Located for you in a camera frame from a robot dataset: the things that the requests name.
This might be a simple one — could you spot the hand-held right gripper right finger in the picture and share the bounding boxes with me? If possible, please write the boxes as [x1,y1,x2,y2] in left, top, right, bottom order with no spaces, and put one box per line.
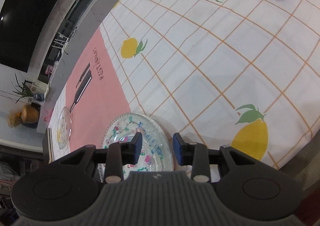
[173,133,259,183]

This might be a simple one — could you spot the grey stone television bench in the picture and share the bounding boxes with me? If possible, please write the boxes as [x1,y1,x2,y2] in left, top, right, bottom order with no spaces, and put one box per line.
[36,0,148,134]

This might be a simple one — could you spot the clear glass bowl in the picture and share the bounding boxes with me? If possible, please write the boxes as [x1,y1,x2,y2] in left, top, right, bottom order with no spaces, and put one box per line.
[101,113,174,181]
[57,106,73,149]

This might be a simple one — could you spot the black television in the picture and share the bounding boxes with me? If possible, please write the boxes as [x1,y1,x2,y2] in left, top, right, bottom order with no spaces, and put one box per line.
[0,0,67,73]

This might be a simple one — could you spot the white painted plate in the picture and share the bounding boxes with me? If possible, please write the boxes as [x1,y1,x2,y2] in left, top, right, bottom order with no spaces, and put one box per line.
[107,118,170,174]

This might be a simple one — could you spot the lemon print checked tablecloth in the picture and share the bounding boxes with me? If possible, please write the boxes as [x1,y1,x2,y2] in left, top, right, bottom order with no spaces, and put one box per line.
[46,0,320,170]

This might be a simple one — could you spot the gold vase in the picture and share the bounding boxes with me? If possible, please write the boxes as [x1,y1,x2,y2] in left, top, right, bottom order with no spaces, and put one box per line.
[21,105,40,123]

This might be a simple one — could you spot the white printed container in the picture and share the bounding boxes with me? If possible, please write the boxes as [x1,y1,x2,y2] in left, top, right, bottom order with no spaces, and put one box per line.
[31,80,49,94]

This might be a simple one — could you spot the black notebook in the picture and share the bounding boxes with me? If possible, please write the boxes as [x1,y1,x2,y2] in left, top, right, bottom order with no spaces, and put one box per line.
[42,128,54,164]

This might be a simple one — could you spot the white router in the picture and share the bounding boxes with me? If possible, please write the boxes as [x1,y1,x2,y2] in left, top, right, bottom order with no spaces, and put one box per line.
[51,32,69,52]

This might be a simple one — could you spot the pink table runner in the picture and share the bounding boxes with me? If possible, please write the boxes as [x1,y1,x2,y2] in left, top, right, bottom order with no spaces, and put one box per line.
[64,27,135,153]

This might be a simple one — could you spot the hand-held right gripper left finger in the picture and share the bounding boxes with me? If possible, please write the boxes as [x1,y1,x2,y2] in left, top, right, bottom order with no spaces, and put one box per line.
[59,132,143,183]

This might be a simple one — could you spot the dried yellow flowers in vase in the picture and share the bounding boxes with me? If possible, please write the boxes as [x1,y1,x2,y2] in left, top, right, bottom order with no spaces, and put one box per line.
[6,110,23,128]

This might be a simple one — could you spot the green plant in blue vase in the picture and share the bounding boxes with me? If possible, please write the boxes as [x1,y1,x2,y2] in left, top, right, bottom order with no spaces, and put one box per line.
[11,74,43,104]

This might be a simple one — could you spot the dark glass door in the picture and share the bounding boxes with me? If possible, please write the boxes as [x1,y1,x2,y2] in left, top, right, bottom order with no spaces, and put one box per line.
[0,138,43,206]

